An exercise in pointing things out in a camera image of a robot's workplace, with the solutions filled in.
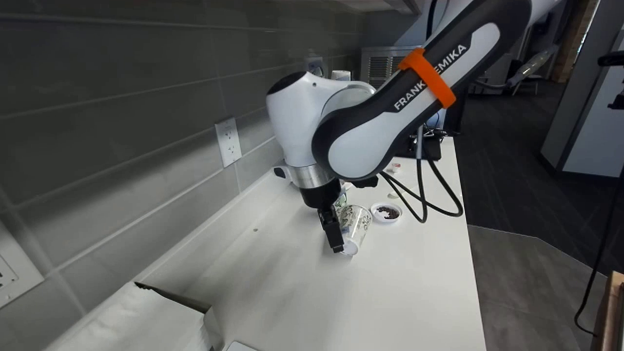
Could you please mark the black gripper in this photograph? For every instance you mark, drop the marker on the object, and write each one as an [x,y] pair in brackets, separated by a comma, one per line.
[322,196]

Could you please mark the floral patterned paper cup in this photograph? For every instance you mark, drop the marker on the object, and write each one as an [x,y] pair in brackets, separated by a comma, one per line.
[355,225]

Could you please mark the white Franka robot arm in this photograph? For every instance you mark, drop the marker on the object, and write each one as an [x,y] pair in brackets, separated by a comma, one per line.
[363,137]

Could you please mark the stainless steel appliance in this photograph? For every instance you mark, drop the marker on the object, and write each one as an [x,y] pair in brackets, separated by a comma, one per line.
[377,65]

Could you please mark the white open cardboard box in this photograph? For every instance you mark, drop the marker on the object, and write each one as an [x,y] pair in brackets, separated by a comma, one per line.
[143,322]

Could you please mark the white cabinet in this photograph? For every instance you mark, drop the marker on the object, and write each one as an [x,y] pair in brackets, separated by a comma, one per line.
[587,124]

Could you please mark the wooden panel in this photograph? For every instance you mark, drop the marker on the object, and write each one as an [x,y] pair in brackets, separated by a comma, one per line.
[615,319]

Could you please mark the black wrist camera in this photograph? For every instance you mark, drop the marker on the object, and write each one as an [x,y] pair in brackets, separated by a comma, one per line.
[365,182]

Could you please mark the white wall outlet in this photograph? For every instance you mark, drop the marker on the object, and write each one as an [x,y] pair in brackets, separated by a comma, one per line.
[229,141]
[16,270]

